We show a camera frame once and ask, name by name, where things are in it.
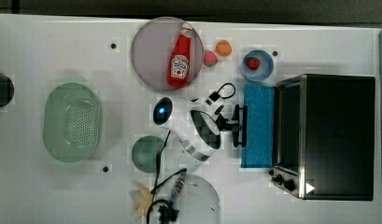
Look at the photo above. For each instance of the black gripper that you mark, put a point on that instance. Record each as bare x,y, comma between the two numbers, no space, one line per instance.
232,124

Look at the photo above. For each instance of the blue oven door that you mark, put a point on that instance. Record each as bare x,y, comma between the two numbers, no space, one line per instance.
258,151

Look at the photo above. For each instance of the black toaster oven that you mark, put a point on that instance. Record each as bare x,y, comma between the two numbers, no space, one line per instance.
324,137

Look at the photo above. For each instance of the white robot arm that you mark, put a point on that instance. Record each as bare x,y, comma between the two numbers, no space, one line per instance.
198,125

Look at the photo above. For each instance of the pink plush strawberry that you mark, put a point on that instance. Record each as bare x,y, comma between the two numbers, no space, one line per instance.
210,58

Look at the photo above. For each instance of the blue round bowl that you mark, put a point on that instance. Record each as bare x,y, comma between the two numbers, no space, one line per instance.
264,71

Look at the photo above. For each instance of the red strawberry in bowl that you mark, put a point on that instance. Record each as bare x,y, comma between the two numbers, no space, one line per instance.
253,63

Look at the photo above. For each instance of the red plush ketchup bottle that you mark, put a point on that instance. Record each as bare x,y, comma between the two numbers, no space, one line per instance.
180,60

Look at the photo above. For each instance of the orange plush fruit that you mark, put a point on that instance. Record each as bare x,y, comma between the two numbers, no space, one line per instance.
224,48

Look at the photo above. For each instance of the grey round plate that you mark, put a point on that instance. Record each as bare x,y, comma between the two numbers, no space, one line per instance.
151,49

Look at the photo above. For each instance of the yellow plush banana peel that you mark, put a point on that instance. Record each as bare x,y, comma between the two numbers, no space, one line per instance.
142,202

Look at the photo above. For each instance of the green perforated colander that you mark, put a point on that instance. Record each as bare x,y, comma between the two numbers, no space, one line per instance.
72,122

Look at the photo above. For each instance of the black round object left edge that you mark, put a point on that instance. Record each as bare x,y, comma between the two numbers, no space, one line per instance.
6,90

